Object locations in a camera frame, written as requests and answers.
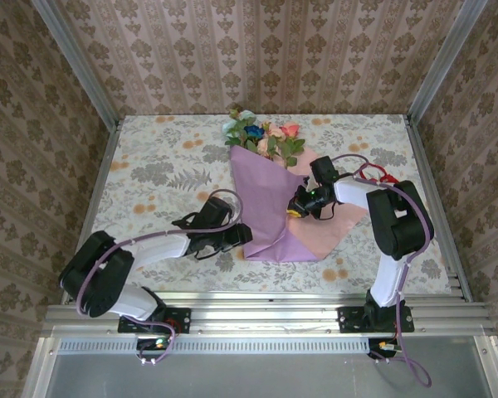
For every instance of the purple and pink wrapping paper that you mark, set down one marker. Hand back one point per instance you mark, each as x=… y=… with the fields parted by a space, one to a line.
x=265 y=199

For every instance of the red ribbon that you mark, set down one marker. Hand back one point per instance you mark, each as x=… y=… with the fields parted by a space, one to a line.
x=388 y=178

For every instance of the peach fake flower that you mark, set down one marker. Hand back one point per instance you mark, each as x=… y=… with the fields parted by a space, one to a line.
x=269 y=146

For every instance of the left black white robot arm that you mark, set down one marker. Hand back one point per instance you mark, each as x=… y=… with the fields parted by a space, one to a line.
x=95 y=265

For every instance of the floral patterned table mat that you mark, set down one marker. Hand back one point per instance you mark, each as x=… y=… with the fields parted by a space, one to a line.
x=157 y=145

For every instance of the small black controller board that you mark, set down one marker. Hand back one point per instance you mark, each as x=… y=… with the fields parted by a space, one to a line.
x=153 y=343
x=384 y=347

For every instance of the grey metal panel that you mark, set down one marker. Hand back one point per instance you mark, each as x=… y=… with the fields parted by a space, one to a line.
x=253 y=377

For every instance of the aluminium front rail beam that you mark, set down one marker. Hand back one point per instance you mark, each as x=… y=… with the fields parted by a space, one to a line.
x=265 y=315

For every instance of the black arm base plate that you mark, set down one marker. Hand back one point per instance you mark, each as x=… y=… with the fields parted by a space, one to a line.
x=182 y=319
x=348 y=321

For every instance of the aluminium side rail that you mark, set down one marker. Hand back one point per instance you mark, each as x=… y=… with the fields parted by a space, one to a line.
x=451 y=248
x=92 y=207

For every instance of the aluminium corner post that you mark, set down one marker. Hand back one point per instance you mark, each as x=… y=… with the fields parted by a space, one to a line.
x=80 y=62
x=442 y=62

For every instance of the aluminium lower frame leg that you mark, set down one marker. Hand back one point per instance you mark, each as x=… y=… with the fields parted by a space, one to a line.
x=494 y=373
x=39 y=373

